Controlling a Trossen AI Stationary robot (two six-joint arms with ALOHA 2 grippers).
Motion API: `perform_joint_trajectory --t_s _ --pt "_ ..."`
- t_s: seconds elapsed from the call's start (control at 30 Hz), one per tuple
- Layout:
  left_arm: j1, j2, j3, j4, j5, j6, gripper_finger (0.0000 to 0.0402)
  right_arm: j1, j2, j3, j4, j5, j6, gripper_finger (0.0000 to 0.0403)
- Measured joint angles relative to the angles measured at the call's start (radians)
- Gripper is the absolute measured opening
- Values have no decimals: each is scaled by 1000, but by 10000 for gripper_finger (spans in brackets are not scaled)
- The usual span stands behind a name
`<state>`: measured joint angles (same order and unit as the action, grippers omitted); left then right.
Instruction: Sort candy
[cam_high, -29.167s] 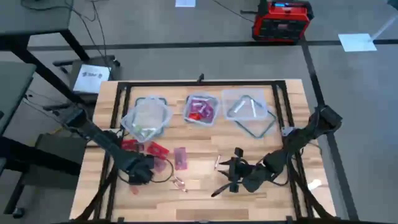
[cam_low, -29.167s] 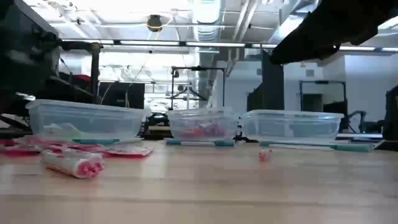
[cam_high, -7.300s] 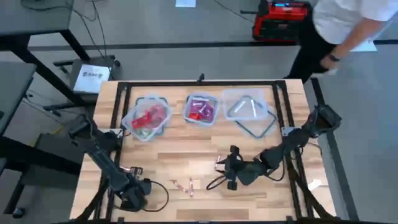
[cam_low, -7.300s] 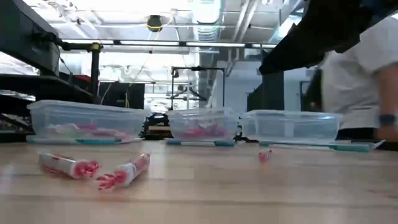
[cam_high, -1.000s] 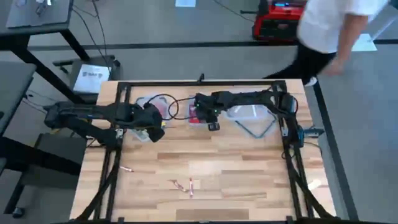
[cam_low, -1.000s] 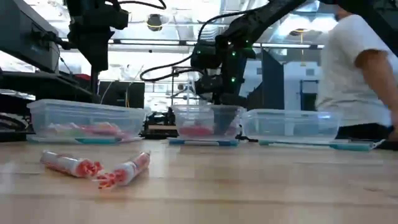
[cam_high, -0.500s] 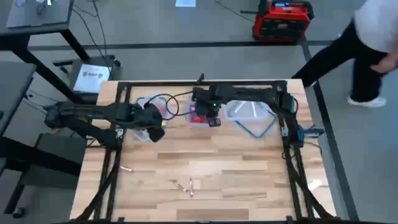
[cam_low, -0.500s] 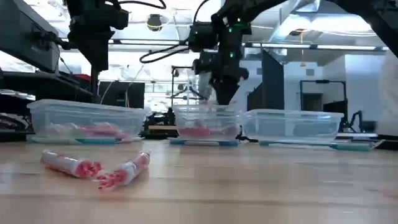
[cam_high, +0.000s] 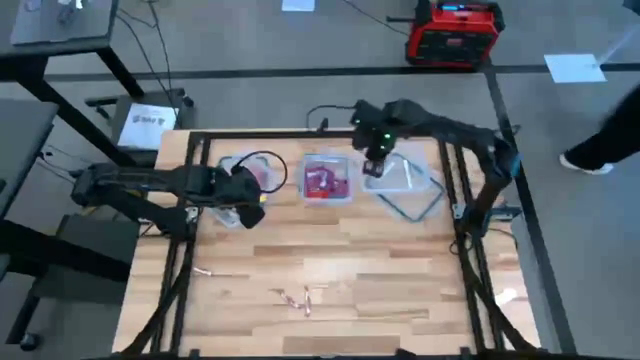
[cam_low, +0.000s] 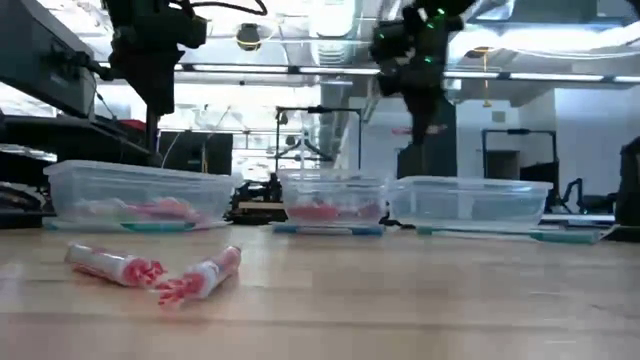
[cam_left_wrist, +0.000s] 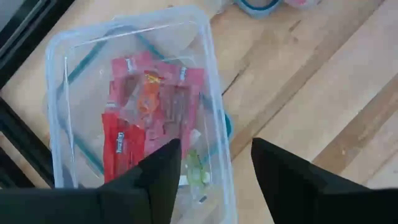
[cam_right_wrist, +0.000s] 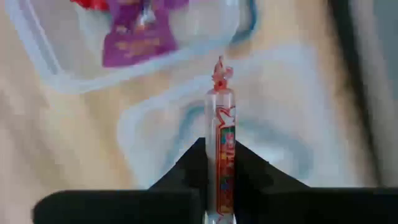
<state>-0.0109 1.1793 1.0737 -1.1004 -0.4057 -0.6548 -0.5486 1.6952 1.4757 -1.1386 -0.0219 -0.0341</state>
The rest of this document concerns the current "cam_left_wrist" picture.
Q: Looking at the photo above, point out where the clear plastic container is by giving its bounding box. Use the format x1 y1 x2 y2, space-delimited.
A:
45 4 239 224
282 0 324 9

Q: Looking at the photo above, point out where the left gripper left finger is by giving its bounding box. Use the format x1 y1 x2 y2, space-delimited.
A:
0 138 182 224

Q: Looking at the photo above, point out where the black table frame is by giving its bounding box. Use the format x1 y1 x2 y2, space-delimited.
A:
0 0 75 189

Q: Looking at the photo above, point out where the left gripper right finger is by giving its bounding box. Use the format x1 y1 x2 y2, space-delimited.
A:
251 137 398 224

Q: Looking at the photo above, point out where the green candy pack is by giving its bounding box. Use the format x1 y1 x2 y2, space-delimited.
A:
185 149 212 190

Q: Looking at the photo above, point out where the clear container with blue rim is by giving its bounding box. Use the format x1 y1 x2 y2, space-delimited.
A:
233 0 284 19

